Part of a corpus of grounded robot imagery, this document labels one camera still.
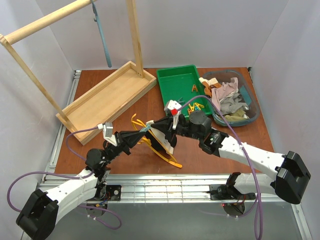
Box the black underwear beige waistband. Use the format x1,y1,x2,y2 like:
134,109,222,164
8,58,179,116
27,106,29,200
146,120,174,154

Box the green plastic tray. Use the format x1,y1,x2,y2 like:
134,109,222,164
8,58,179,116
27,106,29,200
156,65,205,104

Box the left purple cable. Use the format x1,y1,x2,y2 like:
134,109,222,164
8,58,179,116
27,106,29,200
6,123,123,230

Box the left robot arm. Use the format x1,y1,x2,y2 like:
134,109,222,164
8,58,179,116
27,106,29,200
16,130,146,240

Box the blue plastic hanger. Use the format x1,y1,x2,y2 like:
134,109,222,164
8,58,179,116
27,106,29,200
90,0,112,68

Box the clear plastic laundry bin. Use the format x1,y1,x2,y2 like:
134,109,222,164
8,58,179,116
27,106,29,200
202,69,260,127

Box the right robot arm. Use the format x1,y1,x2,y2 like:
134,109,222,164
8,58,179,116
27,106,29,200
148,110,311,205

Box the teal clothespin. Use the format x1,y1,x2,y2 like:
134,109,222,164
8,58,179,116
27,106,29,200
140,125,151,132

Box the pile of clothes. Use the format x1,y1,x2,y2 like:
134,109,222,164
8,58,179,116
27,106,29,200
198,77,249,122

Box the yellow clothespin right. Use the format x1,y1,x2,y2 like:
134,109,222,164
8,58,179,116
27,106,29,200
194,102,205,110

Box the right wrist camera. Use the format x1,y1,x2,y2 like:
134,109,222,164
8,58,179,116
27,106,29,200
164,100,182,130

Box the dark grey clothespin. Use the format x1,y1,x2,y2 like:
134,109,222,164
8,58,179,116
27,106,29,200
177,97,185,105

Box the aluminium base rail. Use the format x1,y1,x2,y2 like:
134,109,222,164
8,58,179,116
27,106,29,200
31,174,301,205

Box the yellow plastic hanger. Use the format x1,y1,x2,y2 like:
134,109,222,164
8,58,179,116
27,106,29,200
130,113,183,169

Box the wooden clothes rack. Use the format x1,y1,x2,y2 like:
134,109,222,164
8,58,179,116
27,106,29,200
0,0,157,145

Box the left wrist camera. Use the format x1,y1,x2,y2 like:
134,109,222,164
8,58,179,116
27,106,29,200
102,122,118,147

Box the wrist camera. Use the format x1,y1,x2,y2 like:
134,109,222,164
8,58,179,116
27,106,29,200
102,122,118,147
164,100,182,130

